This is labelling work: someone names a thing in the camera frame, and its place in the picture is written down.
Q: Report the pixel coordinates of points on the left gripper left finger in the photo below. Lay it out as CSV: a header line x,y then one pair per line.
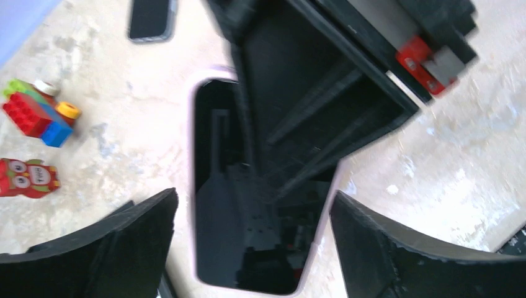
x,y
122,255

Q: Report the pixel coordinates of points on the colourful toy brick car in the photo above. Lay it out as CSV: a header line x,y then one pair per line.
x,y
34,109

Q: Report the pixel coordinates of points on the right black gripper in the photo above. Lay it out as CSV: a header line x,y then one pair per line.
x,y
308,96

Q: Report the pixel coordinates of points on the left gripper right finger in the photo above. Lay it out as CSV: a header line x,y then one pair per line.
x,y
381,257

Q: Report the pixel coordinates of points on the red owl toy block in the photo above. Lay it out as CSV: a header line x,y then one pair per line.
x,y
29,178

